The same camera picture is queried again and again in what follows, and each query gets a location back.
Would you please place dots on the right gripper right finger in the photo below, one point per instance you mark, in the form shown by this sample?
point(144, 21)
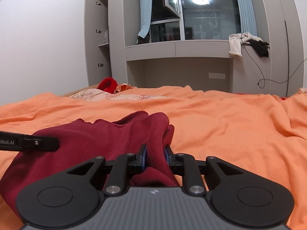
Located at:
point(189, 169)

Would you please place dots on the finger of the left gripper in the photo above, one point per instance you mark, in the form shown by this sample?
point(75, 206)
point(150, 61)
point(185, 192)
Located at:
point(10, 141)

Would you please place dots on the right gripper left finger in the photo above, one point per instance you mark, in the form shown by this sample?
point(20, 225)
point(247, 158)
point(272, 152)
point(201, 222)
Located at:
point(122, 169)

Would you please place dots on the dark red knit garment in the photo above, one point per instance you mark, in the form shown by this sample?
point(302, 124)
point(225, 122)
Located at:
point(80, 141)

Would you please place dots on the floral pink pillow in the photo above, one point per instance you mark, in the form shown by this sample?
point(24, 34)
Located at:
point(93, 94)

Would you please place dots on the bright red cloth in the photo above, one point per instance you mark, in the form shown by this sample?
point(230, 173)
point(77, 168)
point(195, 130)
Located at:
point(108, 85)

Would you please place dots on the cream white garment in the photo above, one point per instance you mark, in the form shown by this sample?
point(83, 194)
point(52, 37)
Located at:
point(236, 40)

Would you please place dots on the black garment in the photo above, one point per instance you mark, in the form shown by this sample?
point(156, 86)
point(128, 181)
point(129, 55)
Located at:
point(260, 47)

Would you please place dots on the right light blue curtain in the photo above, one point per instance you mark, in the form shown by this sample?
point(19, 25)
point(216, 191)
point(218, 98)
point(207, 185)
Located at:
point(247, 17)

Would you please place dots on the light blue curtain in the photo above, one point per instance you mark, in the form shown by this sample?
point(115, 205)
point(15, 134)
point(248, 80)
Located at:
point(247, 17)
point(145, 17)

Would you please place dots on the open grey cabinet door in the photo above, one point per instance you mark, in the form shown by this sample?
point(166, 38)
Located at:
point(96, 40)

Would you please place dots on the left light blue curtain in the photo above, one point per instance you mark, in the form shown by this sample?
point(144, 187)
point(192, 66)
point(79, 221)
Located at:
point(145, 17)

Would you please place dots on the white wall socket plate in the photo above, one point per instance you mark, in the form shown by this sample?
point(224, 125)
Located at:
point(218, 76)

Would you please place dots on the grey wall cabinet unit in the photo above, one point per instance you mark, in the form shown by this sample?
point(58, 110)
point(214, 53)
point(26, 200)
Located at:
point(182, 51)

